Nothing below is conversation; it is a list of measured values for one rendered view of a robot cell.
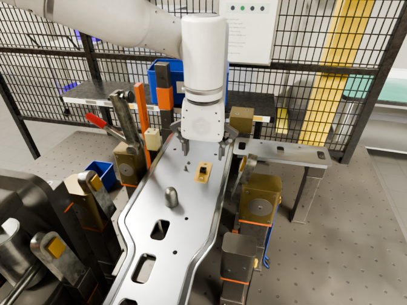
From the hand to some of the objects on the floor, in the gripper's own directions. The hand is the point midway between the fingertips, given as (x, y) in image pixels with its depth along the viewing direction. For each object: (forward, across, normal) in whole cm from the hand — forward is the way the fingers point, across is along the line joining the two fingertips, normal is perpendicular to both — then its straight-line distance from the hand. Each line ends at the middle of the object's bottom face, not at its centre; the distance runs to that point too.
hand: (203, 152), depth 64 cm
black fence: (+107, +35, -56) cm, 125 cm away
